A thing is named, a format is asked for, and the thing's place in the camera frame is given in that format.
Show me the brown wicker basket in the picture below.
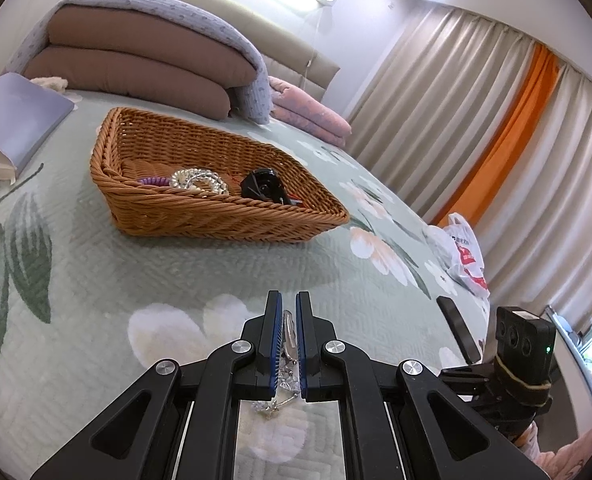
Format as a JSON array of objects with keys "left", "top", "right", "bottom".
[{"left": 89, "top": 106, "right": 351, "bottom": 244}]

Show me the blue book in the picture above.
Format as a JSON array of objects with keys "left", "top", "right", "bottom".
[{"left": 0, "top": 72, "right": 76, "bottom": 176}]

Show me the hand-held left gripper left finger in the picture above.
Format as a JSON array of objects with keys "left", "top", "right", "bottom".
[{"left": 28, "top": 290, "right": 284, "bottom": 480}]

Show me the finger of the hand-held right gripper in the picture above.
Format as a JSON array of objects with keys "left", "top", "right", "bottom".
[{"left": 438, "top": 364, "right": 497, "bottom": 402}]

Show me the silver crystal hair clip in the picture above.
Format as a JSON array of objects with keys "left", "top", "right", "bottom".
[{"left": 251, "top": 310, "right": 301, "bottom": 417}]

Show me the orange curtain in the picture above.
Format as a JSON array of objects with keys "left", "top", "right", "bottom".
[{"left": 427, "top": 42, "right": 561, "bottom": 229}]

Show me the brown folded quilt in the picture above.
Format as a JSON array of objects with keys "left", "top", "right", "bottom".
[
  {"left": 46, "top": 8, "right": 259, "bottom": 92},
  {"left": 23, "top": 46, "right": 233, "bottom": 121}
]

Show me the pink folded blanket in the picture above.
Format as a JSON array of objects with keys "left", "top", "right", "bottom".
[{"left": 267, "top": 76, "right": 353, "bottom": 149}]

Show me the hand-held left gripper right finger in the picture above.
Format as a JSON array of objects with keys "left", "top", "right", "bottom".
[{"left": 296, "top": 290, "right": 551, "bottom": 480}]

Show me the beige padded headboard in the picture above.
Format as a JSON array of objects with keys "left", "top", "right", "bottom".
[{"left": 119, "top": 0, "right": 341, "bottom": 107}]

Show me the blue patterned quilt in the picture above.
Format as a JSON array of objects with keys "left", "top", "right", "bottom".
[{"left": 5, "top": 0, "right": 273, "bottom": 125}]

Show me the beige curtain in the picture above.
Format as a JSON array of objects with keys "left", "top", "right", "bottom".
[{"left": 345, "top": 0, "right": 592, "bottom": 333}]

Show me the white plastic bag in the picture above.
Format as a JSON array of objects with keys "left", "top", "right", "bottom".
[{"left": 422, "top": 212, "right": 491, "bottom": 297}]

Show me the black smartphone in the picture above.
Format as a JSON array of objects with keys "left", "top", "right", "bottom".
[{"left": 436, "top": 296, "right": 482, "bottom": 364}]

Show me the clear beaded bracelet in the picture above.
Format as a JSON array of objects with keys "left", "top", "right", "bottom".
[{"left": 170, "top": 167, "right": 229, "bottom": 196}]

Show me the cream fluffy cloth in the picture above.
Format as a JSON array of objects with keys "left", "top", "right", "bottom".
[{"left": 30, "top": 76, "right": 70, "bottom": 94}]

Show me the green floral bedspread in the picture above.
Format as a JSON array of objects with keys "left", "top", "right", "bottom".
[{"left": 0, "top": 87, "right": 497, "bottom": 480}]

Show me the black hair claw clip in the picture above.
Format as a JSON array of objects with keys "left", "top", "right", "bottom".
[{"left": 239, "top": 169, "right": 297, "bottom": 205}]

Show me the white charging cable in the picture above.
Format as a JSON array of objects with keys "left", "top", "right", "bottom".
[{"left": 300, "top": 4, "right": 327, "bottom": 92}]

